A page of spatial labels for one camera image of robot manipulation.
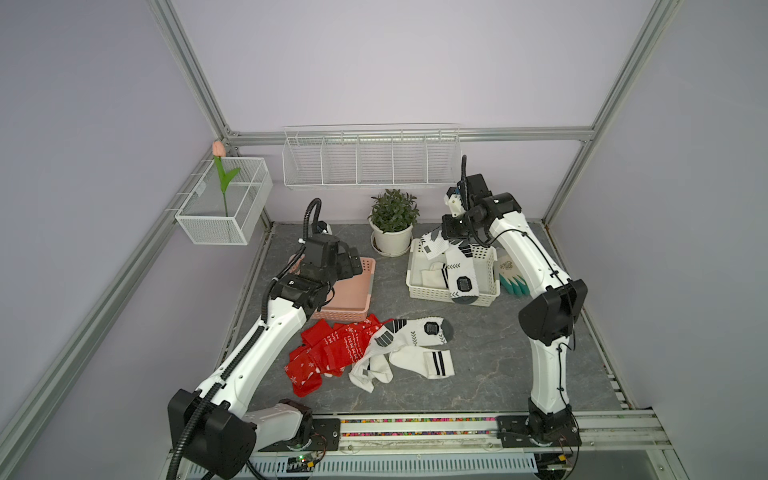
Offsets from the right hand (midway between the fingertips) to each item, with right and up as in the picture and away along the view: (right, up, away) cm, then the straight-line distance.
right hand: (443, 231), depth 88 cm
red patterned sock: (-31, -34, -3) cm, 46 cm away
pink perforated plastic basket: (-28, -21, +9) cm, 37 cm away
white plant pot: (-16, -3, +18) cm, 24 cm away
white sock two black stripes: (0, -15, +14) cm, 21 cm away
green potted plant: (-15, +7, +11) cm, 20 cm away
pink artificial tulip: (-63, +15, -3) cm, 65 cm away
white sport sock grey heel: (+6, -13, +3) cm, 15 cm away
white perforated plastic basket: (+18, -12, +17) cm, 28 cm away
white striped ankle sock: (-4, -38, -4) cm, 38 cm away
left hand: (-28, -8, -10) cm, 31 cm away
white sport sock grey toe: (-20, -39, -4) cm, 44 cm away
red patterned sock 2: (-39, -38, -6) cm, 54 cm away
